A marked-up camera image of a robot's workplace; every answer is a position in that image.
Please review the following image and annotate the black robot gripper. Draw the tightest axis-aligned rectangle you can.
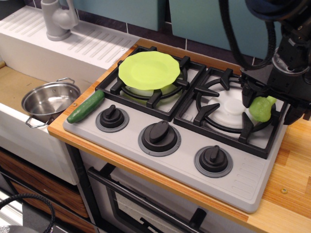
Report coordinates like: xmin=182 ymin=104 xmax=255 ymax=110
xmin=241 ymin=67 xmax=311 ymax=125

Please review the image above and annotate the light green toy cauliflower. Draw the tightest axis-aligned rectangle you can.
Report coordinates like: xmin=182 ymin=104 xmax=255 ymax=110
xmin=248 ymin=96 xmax=277 ymax=122

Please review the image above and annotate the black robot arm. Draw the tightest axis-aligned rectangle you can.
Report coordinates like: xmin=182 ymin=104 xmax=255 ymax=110
xmin=241 ymin=0 xmax=311 ymax=125

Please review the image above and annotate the lime green plastic plate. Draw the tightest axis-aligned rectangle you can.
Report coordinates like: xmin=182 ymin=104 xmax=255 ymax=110
xmin=119 ymin=51 xmax=180 ymax=90

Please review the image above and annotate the dark green toy pickle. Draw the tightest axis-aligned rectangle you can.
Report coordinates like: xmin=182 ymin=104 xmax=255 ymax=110
xmin=67 ymin=90 xmax=105 ymax=124

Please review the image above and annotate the stainless steel pot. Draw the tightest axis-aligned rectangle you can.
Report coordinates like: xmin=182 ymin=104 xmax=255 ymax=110
xmin=21 ymin=78 xmax=81 ymax=128

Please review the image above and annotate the white toy sink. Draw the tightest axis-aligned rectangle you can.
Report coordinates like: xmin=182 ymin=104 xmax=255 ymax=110
xmin=0 ymin=6 xmax=138 ymax=185

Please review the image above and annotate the white right burner cap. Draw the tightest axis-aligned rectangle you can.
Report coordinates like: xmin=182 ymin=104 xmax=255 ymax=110
xmin=202 ymin=83 xmax=260 ymax=129

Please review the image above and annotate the white burner cap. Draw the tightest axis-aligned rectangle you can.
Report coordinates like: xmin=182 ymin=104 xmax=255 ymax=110
xmin=202 ymin=83 xmax=260 ymax=129
xmin=125 ymin=84 xmax=181 ymax=99

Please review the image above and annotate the black right burner grate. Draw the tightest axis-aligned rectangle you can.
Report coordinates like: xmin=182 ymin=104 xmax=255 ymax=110
xmin=174 ymin=67 xmax=287 ymax=159

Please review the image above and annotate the black burner grate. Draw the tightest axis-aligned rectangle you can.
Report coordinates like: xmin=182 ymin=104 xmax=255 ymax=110
xmin=96 ymin=46 xmax=207 ymax=121
xmin=174 ymin=67 xmax=287 ymax=159

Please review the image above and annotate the black right stove knob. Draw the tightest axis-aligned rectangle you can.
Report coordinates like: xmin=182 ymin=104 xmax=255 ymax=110
xmin=194 ymin=145 xmax=233 ymax=178

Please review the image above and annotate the black stove knob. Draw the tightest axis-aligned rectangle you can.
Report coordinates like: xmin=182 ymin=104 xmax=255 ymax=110
xmin=194 ymin=145 xmax=233 ymax=178
xmin=96 ymin=104 xmax=129 ymax=133
xmin=138 ymin=120 xmax=181 ymax=157

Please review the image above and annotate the black left burner grate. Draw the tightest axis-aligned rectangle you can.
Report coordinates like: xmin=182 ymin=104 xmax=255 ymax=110
xmin=96 ymin=46 xmax=207 ymax=121

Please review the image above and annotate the white left burner cap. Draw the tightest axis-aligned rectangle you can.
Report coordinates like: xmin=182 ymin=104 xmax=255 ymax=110
xmin=125 ymin=84 xmax=181 ymax=99

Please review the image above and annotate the grey toy stove top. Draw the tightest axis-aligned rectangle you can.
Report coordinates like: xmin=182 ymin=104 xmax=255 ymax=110
xmin=62 ymin=46 xmax=297 ymax=214

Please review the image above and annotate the black middle stove knob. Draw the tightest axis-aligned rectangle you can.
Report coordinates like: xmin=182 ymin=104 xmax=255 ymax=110
xmin=138 ymin=120 xmax=181 ymax=157

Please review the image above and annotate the black left stove knob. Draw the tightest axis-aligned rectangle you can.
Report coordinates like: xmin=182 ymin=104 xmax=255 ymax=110
xmin=96 ymin=104 xmax=129 ymax=133

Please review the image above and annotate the grey toy faucet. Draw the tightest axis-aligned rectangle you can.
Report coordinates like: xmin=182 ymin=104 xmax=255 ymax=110
xmin=41 ymin=0 xmax=79 ymax=41

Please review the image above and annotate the wooden drawer front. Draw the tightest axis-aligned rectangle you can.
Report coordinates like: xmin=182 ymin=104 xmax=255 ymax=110
xmin=0 ymin=148 xmax=96 ymax=233

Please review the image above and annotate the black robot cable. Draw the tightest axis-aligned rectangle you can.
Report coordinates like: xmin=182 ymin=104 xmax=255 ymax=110
xmin=218 ymin=0 xmax=279 ymax=71

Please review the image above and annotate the black oven door handle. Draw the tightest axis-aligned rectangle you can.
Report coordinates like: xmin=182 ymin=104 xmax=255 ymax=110
xmin=87 ymin=167 xmax=207 ymax=233

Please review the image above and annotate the black braided cable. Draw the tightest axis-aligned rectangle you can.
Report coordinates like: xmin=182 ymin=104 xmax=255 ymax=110
xmin=0 ymin=193 xmax=56 ymax=233

